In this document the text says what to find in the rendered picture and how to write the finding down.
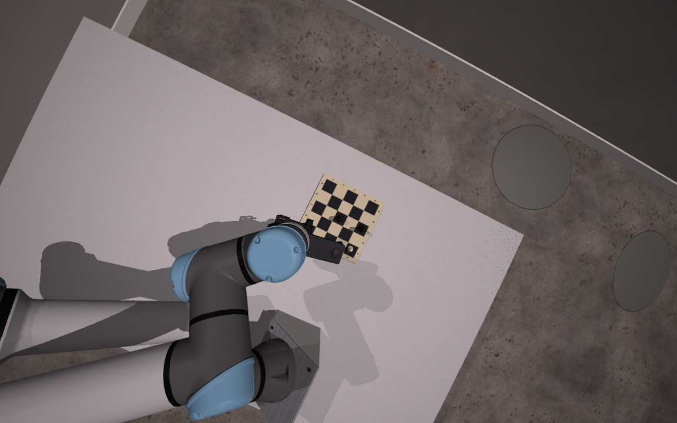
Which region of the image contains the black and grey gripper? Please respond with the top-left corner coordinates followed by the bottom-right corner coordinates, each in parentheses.
top-left (267, 214), bottom-right (314, 234)

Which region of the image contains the black and cream chessboard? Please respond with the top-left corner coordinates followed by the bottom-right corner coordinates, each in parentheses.
top-left (301, 173), bottom-right (385, 264)

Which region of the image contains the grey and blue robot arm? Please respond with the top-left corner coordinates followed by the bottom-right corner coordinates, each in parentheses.
top-left (0, 222), bottom-right (345, 423)

